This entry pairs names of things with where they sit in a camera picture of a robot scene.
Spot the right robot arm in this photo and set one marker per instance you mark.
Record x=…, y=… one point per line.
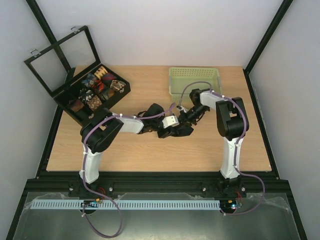
x=231, y=120

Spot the black tie storage box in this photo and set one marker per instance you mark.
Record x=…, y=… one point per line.
x=71, y=92

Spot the black white rolled tie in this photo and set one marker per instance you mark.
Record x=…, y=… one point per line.
x=85, y=95

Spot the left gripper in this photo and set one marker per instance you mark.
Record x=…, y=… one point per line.
x=166, y=133

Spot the black frame post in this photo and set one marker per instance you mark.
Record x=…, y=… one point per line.
x=38, y=14
x=276, y=20

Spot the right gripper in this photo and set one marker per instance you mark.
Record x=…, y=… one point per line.
x=188, y=118

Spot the glass box lid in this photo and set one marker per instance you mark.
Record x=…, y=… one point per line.
x=80, y=51

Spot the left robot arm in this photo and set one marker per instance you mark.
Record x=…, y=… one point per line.
x=100, y=131

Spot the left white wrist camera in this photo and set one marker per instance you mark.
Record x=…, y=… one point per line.
x=170, y=121

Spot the left black frame post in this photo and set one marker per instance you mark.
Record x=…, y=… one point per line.
x=38, y=14

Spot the white slotted cable duct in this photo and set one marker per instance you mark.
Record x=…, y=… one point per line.
x=72, y=204

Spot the dark red rolled tie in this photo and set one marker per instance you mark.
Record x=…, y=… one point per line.
x=108, y=78

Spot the blue patterned rolled tie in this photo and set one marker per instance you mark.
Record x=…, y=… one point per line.
x=91, y=81

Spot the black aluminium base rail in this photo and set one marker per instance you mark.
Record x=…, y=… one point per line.
x=113, y=184

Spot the green plastic basket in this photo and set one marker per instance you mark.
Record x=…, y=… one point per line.
x=200, y=78

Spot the brown beige rolled tie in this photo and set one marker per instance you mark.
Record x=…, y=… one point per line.
x=117, y=86

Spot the black necktie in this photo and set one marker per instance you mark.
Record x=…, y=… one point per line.
x=182, y=131

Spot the rust brown rolled tie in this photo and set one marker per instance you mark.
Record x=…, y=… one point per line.
x=75, y=105

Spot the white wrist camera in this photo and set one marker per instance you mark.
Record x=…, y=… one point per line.
x=170, y=121
x=182, y=109

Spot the tan patterned rolled tie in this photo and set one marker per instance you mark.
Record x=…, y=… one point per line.
x=100, y=72

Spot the orange striped rolled tie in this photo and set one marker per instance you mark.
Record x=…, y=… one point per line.
x=98, y=86

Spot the right black frame post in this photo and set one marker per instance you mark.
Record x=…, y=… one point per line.
x=276, y=20

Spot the brown dotted rolled tie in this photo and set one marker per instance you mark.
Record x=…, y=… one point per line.
x=94, y=103

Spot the olive brown rolled tie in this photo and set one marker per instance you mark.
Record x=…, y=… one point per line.
x=107, y=93

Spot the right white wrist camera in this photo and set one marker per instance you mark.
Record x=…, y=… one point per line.
x=182, y=109

